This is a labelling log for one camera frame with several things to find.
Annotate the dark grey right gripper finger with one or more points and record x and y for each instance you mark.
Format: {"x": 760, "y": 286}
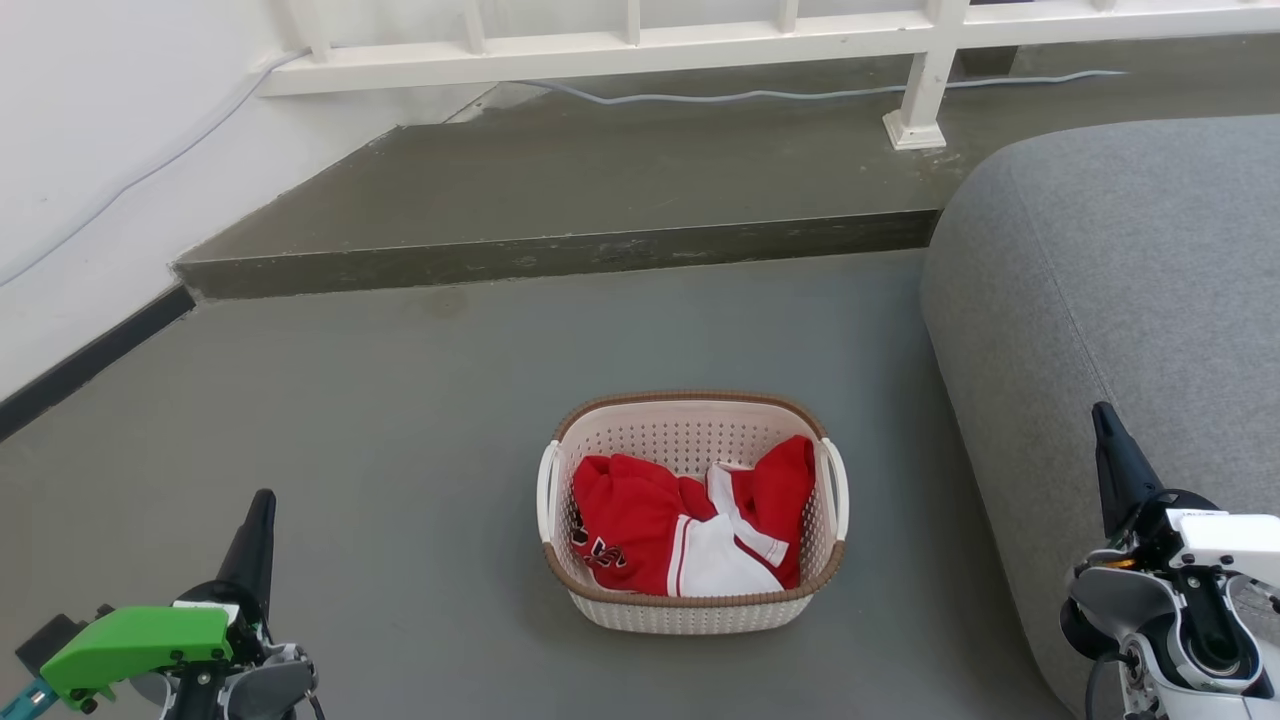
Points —
{"x": 1125, "y": 465}

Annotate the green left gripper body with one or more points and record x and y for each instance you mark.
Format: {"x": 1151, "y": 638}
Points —
{"x": 140, "y": 640}

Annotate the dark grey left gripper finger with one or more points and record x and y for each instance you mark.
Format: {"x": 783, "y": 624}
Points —
{"x": 252, "y": 550}

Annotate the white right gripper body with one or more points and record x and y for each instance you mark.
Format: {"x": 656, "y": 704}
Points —
{"x": 1230, "y": 545}

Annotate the white perforated plastic laundry basket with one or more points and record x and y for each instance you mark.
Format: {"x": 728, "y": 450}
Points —
{"x": 690, "y": 615}

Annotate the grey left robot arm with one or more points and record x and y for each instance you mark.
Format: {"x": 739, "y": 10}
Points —
{"x": 265, "y": 685}

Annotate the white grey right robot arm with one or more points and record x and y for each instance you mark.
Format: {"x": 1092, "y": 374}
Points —
{"x": 1110, "y": 600}

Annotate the grey fabric sofa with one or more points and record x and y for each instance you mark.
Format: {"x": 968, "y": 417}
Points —
{"x": 1100, "y": 300}

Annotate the black baseboard strip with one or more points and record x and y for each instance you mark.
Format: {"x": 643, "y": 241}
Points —
{"x": 100, "y": 350}

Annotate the red and white jersey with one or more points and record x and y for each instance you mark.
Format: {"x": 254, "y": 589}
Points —
{"x": 630, "y": 515}

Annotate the dark raised concrete platform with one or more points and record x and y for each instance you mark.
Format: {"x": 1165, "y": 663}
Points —
{"x": 600, "y": 180}

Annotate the white wooden railing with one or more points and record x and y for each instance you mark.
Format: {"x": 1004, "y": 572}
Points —
{"x": 600, "y": 50}

